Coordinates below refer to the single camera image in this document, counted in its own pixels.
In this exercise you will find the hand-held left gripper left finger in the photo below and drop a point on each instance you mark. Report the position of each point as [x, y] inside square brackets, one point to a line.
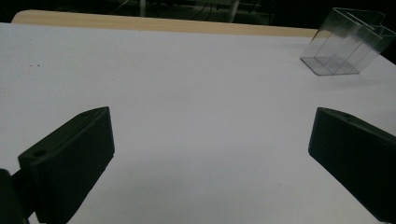
[67, 165]

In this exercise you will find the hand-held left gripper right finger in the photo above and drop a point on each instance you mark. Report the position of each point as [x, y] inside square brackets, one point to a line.
[355, 152]

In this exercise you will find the clear plastic divided container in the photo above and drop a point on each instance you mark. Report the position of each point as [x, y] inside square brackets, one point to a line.
[345, 46]

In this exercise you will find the white table mat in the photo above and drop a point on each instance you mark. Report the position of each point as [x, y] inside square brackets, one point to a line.
[199, 102]

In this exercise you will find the metal stand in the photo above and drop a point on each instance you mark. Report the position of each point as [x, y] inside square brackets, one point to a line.
[234, 10]

